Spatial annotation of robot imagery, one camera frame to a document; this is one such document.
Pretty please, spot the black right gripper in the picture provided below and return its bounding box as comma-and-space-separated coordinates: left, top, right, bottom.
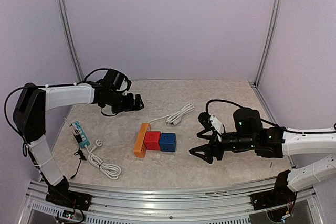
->
189, 128, 257, 164

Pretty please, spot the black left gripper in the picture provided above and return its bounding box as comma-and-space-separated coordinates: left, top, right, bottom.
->
103, 90, 144, 113

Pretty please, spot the blue cube socket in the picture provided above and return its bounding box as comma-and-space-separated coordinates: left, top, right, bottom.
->
159, 133, 176, 152

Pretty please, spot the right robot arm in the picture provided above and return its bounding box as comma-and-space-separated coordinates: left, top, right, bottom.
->
189, 99, 335, 205

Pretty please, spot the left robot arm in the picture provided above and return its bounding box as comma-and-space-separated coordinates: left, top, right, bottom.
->
4, 68, 144, 206

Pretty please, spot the red cube socket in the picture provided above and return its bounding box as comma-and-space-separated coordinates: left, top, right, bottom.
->
144, 131, 161, 151

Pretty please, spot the orange USB socket block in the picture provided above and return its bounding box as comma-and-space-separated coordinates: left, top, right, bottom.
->
133, 123, 151, 158

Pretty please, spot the teal power strip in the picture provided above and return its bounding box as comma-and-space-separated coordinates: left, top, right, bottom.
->
72, 121, 90, 149

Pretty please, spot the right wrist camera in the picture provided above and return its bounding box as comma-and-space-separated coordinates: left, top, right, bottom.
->
198, 112, 225, 134

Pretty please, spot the white cable of orange block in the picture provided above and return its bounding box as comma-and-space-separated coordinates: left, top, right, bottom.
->
146, 103, 196, 126

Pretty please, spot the aluminium front rail frame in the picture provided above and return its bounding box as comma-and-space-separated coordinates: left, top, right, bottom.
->
14, 178, 326, 223

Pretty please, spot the black charger with thin cable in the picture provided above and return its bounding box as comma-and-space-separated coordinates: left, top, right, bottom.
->
70, 134, 87, 179

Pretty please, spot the white strip power cable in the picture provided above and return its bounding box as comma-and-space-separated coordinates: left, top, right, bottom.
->
85, 140, 123, 180

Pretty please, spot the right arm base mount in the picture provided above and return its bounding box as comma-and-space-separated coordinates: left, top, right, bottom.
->
250, 170, 297, 210

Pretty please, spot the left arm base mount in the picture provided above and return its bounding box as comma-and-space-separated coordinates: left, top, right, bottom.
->
45, 186, 92, 211

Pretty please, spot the left aluminium corner post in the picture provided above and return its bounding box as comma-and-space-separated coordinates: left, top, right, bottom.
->
57, 0, 84, 81

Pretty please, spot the aluminium corner post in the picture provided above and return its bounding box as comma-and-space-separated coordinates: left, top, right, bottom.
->
253, 0, 281, 89
57, 0, 84, 81

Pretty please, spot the right aluminium corner post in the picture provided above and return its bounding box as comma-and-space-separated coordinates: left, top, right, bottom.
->
253, 0, 281, 89

